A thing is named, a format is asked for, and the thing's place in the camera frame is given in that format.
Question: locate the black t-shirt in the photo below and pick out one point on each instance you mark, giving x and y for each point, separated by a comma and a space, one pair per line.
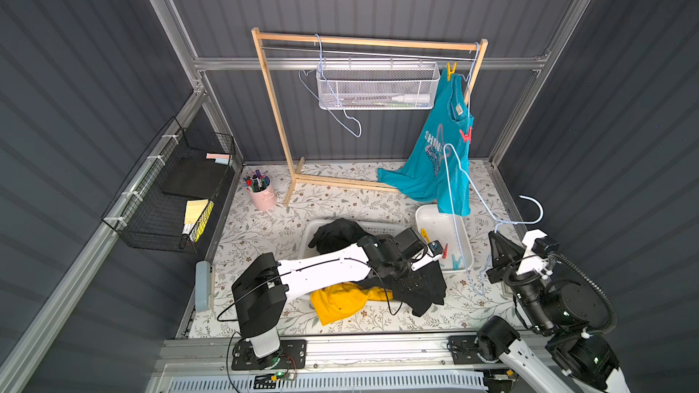
420, 306

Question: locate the yellow clothespin on teal shirt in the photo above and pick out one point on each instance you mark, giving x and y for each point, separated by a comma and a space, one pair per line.
451, 69

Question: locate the blue wire hanger black shirt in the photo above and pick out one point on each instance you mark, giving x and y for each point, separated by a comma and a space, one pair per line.
498, 221

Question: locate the black wire wall basket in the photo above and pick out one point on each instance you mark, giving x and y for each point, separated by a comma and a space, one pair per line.
174, 199

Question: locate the white tube in mesh basket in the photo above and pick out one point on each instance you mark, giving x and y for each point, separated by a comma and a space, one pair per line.
413, 101

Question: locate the blue wire hanger yellow shirt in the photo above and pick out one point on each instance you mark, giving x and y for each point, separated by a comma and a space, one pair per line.
321, 68

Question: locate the white wire mesh basket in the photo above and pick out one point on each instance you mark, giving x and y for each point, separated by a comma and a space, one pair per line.
370, 84

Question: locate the black notebook in wall basket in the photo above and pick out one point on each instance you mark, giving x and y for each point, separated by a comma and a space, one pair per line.
194, 178

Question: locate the white perforated laundry basket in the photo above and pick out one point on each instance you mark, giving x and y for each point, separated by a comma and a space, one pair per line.
342, 251

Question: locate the teal t-shirt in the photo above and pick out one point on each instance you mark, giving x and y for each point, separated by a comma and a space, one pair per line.
422, 178

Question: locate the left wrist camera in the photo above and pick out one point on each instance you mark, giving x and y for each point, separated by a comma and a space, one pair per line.
432, 252

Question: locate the wooden clothes rack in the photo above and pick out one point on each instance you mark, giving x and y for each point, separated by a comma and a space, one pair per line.
307, 131

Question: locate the yellow clothespin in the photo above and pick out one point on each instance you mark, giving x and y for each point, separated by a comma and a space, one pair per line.
425, 235
451, 69

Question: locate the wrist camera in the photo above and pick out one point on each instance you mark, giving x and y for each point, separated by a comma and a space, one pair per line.
432, 252
538, 246

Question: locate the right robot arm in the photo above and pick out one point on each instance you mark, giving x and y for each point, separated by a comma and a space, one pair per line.
555, 299

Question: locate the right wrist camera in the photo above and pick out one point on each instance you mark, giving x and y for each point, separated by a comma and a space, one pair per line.
538, 246

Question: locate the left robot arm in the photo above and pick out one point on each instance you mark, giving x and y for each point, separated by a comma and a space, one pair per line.
259, 297

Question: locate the white plastic tray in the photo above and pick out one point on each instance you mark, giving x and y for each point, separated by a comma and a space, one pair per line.
446, 229

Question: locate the yellow notepad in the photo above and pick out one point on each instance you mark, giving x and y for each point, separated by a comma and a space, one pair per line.
196, 218

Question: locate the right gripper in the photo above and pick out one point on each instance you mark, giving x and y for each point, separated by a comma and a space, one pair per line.
505, 265

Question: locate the pink pen cup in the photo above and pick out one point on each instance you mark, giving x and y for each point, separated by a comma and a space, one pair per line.
261, 191

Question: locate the yellow t-shirt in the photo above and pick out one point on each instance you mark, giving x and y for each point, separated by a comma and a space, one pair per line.
340, 301

